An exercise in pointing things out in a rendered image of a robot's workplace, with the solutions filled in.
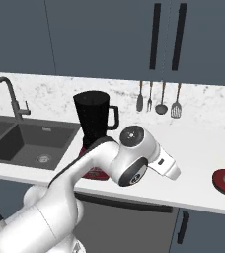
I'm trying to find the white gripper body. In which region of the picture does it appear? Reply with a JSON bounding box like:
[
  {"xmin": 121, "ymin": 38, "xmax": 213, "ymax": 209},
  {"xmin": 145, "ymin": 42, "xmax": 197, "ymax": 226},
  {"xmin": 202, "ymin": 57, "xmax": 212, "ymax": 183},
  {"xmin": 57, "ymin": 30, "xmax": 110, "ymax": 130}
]
[{"xmin": 163, "ymin": 153, "xmax": 182, "ymax": 182}]

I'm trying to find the red blender base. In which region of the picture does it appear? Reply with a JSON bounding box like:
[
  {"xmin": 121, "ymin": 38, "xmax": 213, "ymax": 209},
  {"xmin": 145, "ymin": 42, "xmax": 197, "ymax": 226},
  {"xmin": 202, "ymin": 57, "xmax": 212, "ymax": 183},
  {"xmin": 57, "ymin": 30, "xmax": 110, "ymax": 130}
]
[{"xmin": 78, "ymin": 137, "xmax": 111, "ymax": 182}]

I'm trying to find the black blender jar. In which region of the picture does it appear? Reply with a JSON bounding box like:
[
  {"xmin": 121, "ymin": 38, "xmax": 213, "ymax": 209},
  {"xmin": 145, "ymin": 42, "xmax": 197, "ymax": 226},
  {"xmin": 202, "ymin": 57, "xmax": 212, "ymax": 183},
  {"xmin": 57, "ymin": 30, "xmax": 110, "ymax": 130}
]
[{"xmin": 72, "ymin": 90, "xmax": 120, "ymax": 150}]

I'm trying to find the grey base cupboard door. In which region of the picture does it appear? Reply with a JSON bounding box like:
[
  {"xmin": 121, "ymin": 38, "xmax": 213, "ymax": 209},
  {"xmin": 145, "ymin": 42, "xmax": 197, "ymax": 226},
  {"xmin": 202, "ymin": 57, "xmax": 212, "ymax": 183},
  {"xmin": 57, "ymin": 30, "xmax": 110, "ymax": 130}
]
[
  {"xmin": 0, "ymin": 177, "xmax": 37, "ymax": 228},
  {"xmin": 169, "ymin": 207, "xmax": 225, "ymax": 253}
]

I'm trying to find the grey dishwasher front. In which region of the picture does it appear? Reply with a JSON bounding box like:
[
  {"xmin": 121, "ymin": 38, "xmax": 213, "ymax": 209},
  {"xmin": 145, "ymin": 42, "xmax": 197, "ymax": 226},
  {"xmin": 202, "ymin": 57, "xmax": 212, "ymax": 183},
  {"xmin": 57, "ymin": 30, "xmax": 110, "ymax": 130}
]
[{"xmin": 72, "ymin": 193, "xmax": 180, "ymax": 253}]

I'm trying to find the dark grey sink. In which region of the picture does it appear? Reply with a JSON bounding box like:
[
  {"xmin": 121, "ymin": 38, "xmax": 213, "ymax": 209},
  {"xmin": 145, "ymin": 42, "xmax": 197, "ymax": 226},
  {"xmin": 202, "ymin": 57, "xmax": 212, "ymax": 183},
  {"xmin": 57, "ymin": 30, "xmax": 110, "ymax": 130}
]
[{"xmin": 0, "ymin": 113, "xmax": 83, "ymax": 172}]

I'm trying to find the dark grey tap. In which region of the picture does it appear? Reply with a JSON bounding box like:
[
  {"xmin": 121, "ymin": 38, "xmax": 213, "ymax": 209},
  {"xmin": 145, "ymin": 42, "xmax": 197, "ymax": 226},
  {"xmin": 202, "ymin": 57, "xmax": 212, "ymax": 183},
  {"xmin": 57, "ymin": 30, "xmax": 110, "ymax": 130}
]
[{"xmin": 0, "ymin": 76, "xmax": 32, "ymax": 123}]

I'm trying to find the black dishwasher handle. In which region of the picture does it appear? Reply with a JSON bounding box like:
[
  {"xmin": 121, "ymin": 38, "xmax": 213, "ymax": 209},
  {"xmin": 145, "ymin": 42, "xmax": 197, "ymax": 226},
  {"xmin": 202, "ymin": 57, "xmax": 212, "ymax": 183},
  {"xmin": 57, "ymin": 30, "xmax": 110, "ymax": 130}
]
[{"xmin": 74, "ymin": 192, "xmax": 175, "ymax": 214}]

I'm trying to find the black base cupboard handle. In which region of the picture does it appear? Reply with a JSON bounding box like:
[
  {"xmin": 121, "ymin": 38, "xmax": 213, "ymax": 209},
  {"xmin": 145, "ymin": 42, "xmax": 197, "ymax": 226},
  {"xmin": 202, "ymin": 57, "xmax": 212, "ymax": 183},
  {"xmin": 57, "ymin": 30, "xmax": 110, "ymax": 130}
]
[{"xmin": 176, "ymin": 210, "xmax": 190, "ymax": 246}]

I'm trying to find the hanging slotted spatula wooden handle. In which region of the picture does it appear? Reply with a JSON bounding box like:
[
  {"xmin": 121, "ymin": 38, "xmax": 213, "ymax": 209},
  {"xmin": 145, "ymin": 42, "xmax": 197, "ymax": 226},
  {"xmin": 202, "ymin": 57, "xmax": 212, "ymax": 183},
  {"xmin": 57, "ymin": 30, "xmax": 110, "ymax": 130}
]
[{"xmin": 170, "ymin": 82, "xmax": 184, "ymax": 120}]

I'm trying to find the hanging ladle with wooden handle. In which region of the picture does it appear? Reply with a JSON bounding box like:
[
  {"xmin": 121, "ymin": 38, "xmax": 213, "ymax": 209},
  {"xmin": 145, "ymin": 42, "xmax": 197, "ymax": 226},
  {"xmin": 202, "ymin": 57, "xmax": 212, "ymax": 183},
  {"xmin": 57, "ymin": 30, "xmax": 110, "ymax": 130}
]
[{"xmin": 154, "ymin": 81, "xmax": 169, "ymax": 116}]

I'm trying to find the hanging fork with wooden handle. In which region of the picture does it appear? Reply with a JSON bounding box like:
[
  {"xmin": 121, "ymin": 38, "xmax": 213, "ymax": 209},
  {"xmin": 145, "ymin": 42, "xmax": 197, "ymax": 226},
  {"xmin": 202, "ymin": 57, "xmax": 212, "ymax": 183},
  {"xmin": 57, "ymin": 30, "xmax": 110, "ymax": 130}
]
[{"xmin": 146, "ymin": 81, "xmax": 154, "ymax": 114}]

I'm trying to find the hanging spoon with wooden handle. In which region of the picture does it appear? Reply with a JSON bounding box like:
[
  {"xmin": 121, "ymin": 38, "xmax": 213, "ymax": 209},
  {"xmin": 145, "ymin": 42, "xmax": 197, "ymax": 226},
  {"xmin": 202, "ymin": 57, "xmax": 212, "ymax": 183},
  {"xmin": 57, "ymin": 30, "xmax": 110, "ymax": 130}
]
[{"xmin": 135, "ymin": 80, "xmax": 145, "ymax": 113}]

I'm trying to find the black wall cupboard handle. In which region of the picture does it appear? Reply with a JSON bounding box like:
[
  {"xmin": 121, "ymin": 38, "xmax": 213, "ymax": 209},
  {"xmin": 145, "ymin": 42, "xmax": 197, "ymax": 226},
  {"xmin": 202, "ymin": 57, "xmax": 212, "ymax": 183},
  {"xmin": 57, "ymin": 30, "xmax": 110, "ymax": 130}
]
[
  {"xmin": 149, "ymin": 2, "xmax": 163, "ymax": 71},
  {"xmin": 171, "ymin": 2, "xmax": 188, "ymax": 72}
]

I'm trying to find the grey wall cupboard door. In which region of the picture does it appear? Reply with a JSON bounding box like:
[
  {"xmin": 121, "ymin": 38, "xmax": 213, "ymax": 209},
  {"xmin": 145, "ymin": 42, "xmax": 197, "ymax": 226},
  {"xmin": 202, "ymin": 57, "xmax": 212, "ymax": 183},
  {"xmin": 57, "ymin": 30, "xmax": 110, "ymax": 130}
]
[
  {"xmin": 0, "ymin": 0, "xmax": 57, "ymax": 76},
  {"xmin": 44, "ymin": 0, "xmax": 170, "ymax": 82},
  {"xmin": 163, "ymin": 0, "xmax": 225, "ymax": 87}
]

